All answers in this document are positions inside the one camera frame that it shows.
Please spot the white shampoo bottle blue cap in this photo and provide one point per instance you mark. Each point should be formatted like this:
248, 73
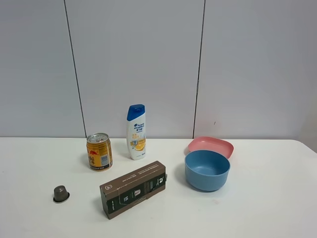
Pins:
136, 131

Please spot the pink plastic dish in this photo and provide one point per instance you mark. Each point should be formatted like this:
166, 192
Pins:
220, 146

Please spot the gold energy drink can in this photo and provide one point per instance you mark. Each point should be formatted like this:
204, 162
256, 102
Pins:
99, 151

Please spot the blue plastic bowl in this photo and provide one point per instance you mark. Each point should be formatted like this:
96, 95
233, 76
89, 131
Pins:
206, 170

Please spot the brown coffee capsule box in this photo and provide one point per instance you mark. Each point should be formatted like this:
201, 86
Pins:
129, 190

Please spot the dark coffee capsule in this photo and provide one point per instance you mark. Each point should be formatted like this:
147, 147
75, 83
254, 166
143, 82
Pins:
60, 194

